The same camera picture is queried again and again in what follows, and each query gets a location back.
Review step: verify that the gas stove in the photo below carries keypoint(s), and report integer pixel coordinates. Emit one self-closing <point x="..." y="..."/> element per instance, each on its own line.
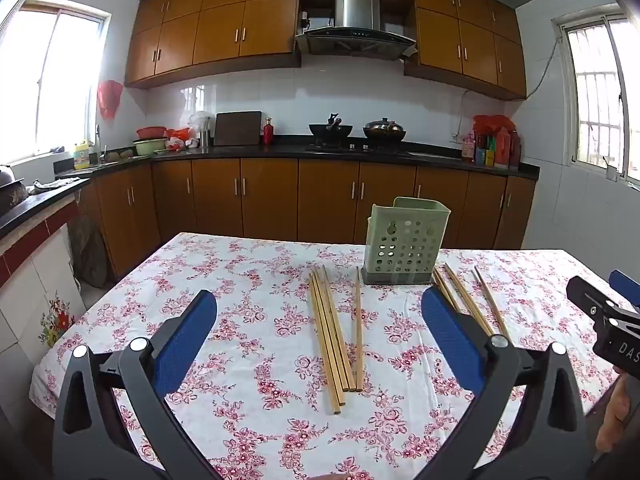
<point x="357" y="148"/>

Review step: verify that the dark metal pot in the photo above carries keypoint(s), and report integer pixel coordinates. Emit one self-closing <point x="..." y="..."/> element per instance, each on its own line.
<point x="11" y="190"/>

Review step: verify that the barred window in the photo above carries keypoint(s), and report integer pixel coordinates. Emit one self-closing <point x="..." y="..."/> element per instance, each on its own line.
<point x="595" y="100"/>

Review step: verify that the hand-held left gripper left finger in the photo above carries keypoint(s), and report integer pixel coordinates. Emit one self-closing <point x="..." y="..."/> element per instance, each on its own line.
<point x="187" y="340"/>

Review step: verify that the black kitchen countertop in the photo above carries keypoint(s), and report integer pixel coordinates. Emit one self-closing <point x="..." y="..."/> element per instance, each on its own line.
<point x="280" y="150"/>

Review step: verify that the yellow dish soap bottle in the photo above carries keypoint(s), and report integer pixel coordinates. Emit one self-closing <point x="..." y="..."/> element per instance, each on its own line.
<point x="84" y="157"/>

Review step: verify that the green basin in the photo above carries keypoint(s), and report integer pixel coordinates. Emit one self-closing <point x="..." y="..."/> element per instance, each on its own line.
<point x="149" y="147"/>

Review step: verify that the dark sack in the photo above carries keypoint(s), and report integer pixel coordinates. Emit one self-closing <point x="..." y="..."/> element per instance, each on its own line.
<point x="90" y="255"/>

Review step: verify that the dark lidded pot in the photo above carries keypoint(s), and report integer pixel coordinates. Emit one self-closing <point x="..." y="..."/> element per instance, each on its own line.
<point x="384" y="131"/>

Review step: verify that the black wok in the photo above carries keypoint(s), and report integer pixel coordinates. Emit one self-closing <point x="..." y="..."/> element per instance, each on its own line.
<point x="330" y="131"/>

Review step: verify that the grey cloth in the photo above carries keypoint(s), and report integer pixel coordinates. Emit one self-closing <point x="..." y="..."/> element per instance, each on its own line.
<point x="47" y="186"/>

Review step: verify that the red basin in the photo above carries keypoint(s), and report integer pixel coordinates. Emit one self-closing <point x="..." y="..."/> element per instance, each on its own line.
<point x="151" y="133"/>

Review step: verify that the wooden lower cabinets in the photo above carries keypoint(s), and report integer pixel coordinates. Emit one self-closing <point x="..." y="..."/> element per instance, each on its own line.
<point x="270" y="200"/>

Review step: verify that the steel canister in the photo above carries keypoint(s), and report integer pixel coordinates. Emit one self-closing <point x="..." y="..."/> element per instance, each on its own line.
<point x="206" y="137"/>

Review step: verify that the person's right hand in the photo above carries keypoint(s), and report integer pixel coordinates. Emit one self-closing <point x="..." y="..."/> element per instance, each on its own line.
<point x="614" y="420"/>

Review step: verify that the floral tablecloth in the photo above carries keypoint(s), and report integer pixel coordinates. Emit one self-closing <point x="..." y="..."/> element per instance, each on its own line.
<point x="250" y="310"/>

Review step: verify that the dark cutting board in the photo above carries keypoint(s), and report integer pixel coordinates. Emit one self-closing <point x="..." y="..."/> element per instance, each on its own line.
<point x="237" y="127"/>

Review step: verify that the red and white plastic bag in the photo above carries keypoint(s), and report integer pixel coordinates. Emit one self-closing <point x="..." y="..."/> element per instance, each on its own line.
<point x="180" y="140"/>

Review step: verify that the steel range hood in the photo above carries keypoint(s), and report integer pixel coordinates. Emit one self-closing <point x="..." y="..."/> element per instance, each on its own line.
<point x="357" y="10"/>

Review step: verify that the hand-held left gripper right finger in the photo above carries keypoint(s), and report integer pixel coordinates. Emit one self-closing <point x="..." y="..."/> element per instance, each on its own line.
<point x="450" y="335"/>

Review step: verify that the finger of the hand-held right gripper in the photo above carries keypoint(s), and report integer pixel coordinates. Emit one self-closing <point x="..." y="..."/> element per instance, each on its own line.
<point x="590" y="295"/>
<point x="625" y="287"/>

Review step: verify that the red bottle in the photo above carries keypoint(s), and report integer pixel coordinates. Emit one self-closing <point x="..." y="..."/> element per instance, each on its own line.
<point x="269" y="132"/>

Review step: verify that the steel faucet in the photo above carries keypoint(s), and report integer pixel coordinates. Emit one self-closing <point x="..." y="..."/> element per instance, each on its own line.
<point x="100" y="142"/>

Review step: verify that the green perforated utensil holder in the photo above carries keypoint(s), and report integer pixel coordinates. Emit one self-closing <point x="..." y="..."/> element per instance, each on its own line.
<point x="407" y="240"/>

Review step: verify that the large bright window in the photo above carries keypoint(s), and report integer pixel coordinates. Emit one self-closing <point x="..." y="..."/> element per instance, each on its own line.
<point x="60" y="85"/>

